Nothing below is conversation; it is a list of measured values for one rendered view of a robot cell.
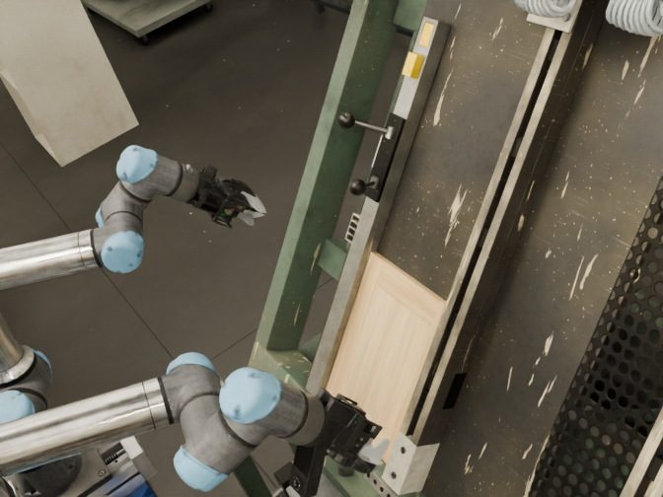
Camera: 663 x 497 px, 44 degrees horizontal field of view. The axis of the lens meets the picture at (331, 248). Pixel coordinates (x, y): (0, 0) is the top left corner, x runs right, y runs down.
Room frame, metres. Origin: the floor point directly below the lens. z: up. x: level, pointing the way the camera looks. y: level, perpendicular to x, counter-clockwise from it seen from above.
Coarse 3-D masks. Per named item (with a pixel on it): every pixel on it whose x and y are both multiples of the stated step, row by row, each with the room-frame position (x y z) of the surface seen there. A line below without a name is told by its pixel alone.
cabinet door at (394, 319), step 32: (384, 288) 1.39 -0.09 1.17; (416, 288) 1.31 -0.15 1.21; (352, 320) 1.42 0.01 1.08; (384, 320) 1.35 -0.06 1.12; (416, 320) 1.27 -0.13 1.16; (352, 352) 1.38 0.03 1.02; (384, 352) 1.30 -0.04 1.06; (416, 352) 1.23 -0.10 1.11; (352, 384) 1.33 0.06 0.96; (384, 384) 1.26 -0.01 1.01; (384, 416) 1.21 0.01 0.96
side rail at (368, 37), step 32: (384, 0) 1.83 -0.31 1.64; (352, 32) 1.82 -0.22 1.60; (384, 32) 1.83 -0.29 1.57; (352, 64) 1.78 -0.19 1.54; (384, 64) 1.82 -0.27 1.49; (352, 96) 1.78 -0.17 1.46; (320, 128) 1.78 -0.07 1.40; (352, 128) 1.77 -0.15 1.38; (320, 160) 1.73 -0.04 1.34; (352, 160) 1.76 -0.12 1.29; (320, 192) 1.71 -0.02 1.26; (320, 224) 1.70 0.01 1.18; (288, 256) 1.68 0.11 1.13; (288, 288) 1.65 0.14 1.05; (288, 320) 1.63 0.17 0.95
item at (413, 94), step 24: (432, 48) 1.59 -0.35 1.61; (432, 72) 1.59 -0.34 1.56; (408, 96) 1.58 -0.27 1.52; (408, 120) 1.55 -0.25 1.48; (408, 144) 1.55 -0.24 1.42; (384, 192) 1.51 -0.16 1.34; (360, 216) 1.53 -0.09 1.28; (384, 216) 1.50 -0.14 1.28; (360, 240) 1.50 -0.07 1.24; (360, 264) 1.47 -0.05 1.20; (336, 312) 1.45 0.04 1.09; (336, 336) 1.42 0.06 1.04; (312, 384) 1.41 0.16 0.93
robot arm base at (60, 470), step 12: (72, 456) 1.30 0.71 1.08; (36, 468) 1.25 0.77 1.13; (48, 468) 1.25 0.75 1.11; (60, 468) 1.26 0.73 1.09; (72, 468) 1.27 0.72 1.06; (24, 480) 1.25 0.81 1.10; (36, 480) 1.24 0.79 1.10; (48, 480) 1.24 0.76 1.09; (60, 480) 1.24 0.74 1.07; (72, 480) 1.25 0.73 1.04; (24, 492) 1.25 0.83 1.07; (36, 492) 1.24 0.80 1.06; (48, 492) 1.23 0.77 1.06; (60, 492) 1.23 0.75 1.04
